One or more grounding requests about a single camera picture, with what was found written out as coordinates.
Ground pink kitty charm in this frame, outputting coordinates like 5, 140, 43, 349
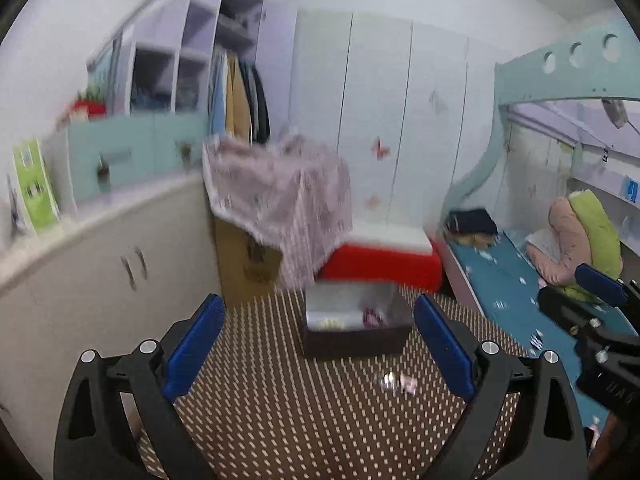
362, 309, 386, 330

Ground green plush pillow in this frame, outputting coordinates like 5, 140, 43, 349
562, 190, 623, 280

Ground pink plush toy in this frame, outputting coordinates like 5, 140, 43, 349
526, 197, 591, 286

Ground teal patterned bed mattress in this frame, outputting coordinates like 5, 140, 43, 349
441, 228, 640, 430

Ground pink white charm pile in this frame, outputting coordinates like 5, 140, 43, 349
380, 372, 418, 396

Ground dark folded clothes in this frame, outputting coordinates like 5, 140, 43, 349
444, 208, 498, 236

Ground brown polka dot tablecloth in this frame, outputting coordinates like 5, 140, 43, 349
134, 284, 532, 480

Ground white low cabinet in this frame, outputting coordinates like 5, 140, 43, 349
1, 180, 221, 477

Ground red white cooler box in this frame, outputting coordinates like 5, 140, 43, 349
317, 221, 444, 292

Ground dark grey storage box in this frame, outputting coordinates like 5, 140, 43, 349
300, 281, 413, 360

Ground cardboard box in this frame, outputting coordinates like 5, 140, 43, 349
214, 217, 282, 307

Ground green white package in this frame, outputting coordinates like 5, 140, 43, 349
13, 140, 60, 234

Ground white wardrobe doors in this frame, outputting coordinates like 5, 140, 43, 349
288, 10, 510, 233

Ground teal drawer unit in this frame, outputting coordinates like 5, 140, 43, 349
41, 112, 208, 214

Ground pink checkered cloth cover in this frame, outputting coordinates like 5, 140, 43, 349
202, 134, 352, 289

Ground red strawberry plush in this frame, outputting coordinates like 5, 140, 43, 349
67, 86, 107, 120

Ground hanging clothes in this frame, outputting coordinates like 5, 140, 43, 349
208, 47, 271, 144

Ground purple stair shelf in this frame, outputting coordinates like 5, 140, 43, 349
87, 0, 297, 136

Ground teal bunk bed frame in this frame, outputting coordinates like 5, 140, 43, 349
440, 18, 639, 217

